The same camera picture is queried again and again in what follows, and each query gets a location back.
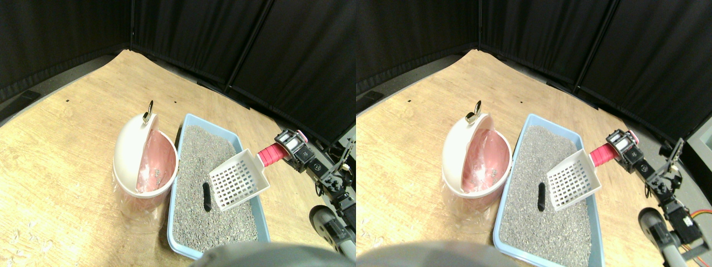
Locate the black curtain stand foot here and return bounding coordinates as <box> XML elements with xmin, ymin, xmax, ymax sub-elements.
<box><xmin>0</xmin><ymin>90</ymin><xmax>41</xmax><ymax>121</ymax></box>
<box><xmin>356</xmin><ymin>91</ymin><xmax>385</xmax><ymax>113</ymax></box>

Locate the black bracket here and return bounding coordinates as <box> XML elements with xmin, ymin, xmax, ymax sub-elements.
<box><xmin>333</xmin><ymin>138</ymin><xmax>356</xmax><ymax>174</ymax></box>
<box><xmin>659</xmin><ymin>138</ymin><xmax>686</xmax><ymax>179</ymax></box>

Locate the white bin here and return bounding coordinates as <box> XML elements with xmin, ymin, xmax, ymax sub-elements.
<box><xmin>439</xmin><ymin>101</ymin><xmax>513</xmax><ymax>226</ymax></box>
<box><xmin>111</xmin><ymin>101</ymin><xmax>180</xmax><ymax>233</ymax></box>

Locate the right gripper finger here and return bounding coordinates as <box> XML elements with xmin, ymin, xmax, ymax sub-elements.
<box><xmin>276</xmin><ymin>129</ymin><xmax>305</xmax><ymax>159</ymax></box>
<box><xmin>607</xmin><ymin>129</ymin><xmax>636</xmax><ymax>160</ymax></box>

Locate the white shelf unit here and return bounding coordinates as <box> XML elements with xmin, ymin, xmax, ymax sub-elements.
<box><xmin>688</xmin><ymin>117</ymin><xmax>712</xmax><ymax>167</ymax></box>

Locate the white scoop with red handle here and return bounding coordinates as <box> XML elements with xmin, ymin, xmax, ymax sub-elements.
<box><xmin>546</xmin><ymin>129</ymin><xmax>641</xmax><ymax>211</ymax></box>
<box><xmin>209</xmin><ymin>130</ymin><xmax>310</xmax><ymax>212</ymax></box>

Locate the blue litter tray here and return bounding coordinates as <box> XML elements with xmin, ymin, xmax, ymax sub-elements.
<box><xmin>167</xmin><ymin>113</ymin><xmax>271</xmax><ymax>260</ymax></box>
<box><xmin>493</xmin><ymin>113</ymin><xmax>606</xmax><ymax>267</ymax></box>

